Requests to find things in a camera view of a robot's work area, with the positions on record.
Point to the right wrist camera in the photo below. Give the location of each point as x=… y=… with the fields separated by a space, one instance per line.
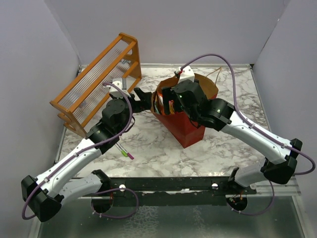
x=184 y=74

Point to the pink marker pen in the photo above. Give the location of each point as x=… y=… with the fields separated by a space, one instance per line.
x=129 y=155

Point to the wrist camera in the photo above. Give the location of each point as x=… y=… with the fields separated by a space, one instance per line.
x=119 y=89
x=184 y=74

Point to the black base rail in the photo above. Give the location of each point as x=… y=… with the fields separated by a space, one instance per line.
x=175 y=191

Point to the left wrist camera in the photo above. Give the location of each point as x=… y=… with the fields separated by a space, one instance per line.
x=119 y=89

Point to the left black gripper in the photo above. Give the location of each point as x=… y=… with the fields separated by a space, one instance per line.
x=140 y=105

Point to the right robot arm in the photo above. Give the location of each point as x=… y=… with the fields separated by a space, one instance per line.
x=280 y=154

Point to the red brown paper bag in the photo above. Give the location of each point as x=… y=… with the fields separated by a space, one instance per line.
x=179 y=125

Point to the orange wooden rack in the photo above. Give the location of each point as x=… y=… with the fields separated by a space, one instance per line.
x=87 y=93

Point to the green marker pen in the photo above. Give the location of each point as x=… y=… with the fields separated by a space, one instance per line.
x=121 y=150

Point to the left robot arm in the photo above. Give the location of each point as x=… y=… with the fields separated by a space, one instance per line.
x=46 y=193

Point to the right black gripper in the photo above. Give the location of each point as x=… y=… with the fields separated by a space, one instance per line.
x=168 y=95

